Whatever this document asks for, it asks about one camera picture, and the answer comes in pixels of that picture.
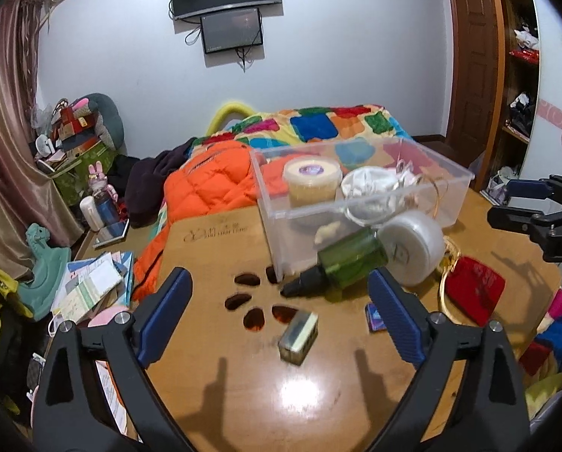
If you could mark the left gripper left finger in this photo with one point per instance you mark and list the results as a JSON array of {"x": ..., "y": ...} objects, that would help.
[{"x": 70, "y": 409}]

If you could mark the green dropper bottle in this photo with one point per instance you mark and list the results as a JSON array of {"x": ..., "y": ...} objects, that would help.
[{"x": 340, "y": 265}]

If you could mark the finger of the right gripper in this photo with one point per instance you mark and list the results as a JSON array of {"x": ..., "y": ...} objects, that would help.
[
  {"x": 550, "y": 188},
  {"x": 544, "y": 230}
]

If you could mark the colourful checked blanket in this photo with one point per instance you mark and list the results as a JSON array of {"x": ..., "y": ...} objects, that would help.
[{"x": 290, "y": 127}]

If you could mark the round cream lidded jar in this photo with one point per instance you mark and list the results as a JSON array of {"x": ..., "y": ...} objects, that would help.
[{"x": 311, "y": 180}]

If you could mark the clear plastic storage bin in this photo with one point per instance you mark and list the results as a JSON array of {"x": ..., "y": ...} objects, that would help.
[{"x": 295, "y": 235}]

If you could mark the blue Max staples box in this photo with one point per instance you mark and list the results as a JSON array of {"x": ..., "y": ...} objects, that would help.
[{"x": 374, "y": 320}]

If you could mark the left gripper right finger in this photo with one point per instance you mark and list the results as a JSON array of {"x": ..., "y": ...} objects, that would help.
[{"x": 489, "y": 412}]

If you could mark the white lotion bottle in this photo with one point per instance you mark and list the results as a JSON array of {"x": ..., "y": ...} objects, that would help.
[{"x": 91, "y": 215}]

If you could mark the tablet device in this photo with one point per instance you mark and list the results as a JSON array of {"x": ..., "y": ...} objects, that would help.
[{"x": 112, "y": 234}]

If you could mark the orange puffer jacket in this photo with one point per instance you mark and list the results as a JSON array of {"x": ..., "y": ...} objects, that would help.
[{"x": 220, "y": 178}]

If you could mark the white round tape case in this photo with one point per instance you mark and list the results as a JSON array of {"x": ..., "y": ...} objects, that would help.
[{"x": 414, "y": 245}]

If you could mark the pink satin curtain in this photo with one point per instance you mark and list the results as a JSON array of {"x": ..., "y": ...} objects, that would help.
[{"x": 26, "y": 194}]

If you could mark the small wall monitor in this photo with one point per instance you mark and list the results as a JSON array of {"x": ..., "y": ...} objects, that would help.
[{"x": 231, "y": 30}]

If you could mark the stack of papers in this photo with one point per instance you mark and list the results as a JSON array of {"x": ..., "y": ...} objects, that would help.
[{"x": 93, "y": 284}]

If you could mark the red velvet drawstring pouch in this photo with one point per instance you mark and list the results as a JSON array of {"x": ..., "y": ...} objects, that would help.
[{"x": 473, "y": 287}]

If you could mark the yellow bed headboard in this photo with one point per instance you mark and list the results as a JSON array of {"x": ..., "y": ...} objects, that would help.
[{"x": 222, "y": 115}]

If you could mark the grey plush cushion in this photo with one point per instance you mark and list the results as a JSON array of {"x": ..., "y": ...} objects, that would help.
[{"x": 109, "y": 125}]

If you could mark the wooden shelf unit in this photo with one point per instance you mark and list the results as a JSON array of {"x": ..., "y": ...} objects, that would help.
[{"x": 516, "y": 93}]

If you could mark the brown wooden door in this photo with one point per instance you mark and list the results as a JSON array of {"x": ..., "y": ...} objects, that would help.
[{"x": 478, "y": 73}]

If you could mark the pink rabbit figure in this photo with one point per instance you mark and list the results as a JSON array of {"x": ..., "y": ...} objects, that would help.
[{"x": 98, "y": 182}]

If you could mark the dark purple garment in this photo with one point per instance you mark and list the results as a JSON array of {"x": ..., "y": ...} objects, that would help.
[{"x": 139, "y": 182}]

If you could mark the teal dinosaur plush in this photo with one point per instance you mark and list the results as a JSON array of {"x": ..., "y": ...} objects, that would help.
[{"x": 48, "y": 270}]

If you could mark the green storage box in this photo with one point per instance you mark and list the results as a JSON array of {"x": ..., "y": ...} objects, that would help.
[{"x": 71, "y": 178}]

